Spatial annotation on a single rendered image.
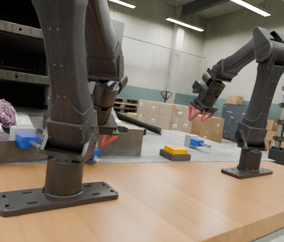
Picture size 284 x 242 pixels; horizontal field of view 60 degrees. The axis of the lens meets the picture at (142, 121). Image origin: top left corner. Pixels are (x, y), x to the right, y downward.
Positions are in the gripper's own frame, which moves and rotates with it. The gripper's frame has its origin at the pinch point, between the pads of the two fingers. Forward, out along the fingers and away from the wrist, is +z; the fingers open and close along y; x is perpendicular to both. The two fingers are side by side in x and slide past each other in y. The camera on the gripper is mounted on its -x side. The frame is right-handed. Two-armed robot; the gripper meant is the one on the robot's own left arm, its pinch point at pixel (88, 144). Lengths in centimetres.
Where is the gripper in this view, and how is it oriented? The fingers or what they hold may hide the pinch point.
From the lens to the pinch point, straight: 70.1
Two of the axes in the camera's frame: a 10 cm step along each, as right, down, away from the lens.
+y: -8.7, -0.6, -4.9
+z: -3.5, 7.8, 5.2
